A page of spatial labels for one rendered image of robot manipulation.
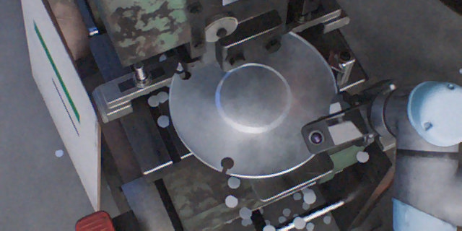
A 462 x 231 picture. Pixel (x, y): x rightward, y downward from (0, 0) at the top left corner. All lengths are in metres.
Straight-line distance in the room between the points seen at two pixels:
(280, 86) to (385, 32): 1.05
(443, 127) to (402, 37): 1.37
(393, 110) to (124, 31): 0.35
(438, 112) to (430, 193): 0.10
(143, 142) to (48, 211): 0.79
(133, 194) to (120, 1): 0.57
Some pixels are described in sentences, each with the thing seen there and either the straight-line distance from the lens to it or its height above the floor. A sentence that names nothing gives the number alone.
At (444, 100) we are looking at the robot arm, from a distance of 0.79.
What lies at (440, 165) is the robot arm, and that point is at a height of 1.07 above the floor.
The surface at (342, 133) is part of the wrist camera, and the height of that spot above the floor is 0.93.
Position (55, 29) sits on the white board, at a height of 0.59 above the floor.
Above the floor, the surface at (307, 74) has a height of 0.78.
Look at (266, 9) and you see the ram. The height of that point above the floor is 0.98.
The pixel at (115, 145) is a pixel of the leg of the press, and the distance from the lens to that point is 1.29.
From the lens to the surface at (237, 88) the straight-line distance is 1.13.
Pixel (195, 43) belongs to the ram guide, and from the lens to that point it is 0.89.
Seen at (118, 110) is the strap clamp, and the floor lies 0.73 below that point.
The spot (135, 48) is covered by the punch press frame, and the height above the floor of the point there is 1.09.
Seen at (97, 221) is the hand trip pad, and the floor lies 0.76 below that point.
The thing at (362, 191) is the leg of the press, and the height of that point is 0.36.
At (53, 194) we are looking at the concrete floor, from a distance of 1.95.
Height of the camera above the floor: 1.81
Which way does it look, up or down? 66 degrees down
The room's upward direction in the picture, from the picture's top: 1 degrees counter-clockwise
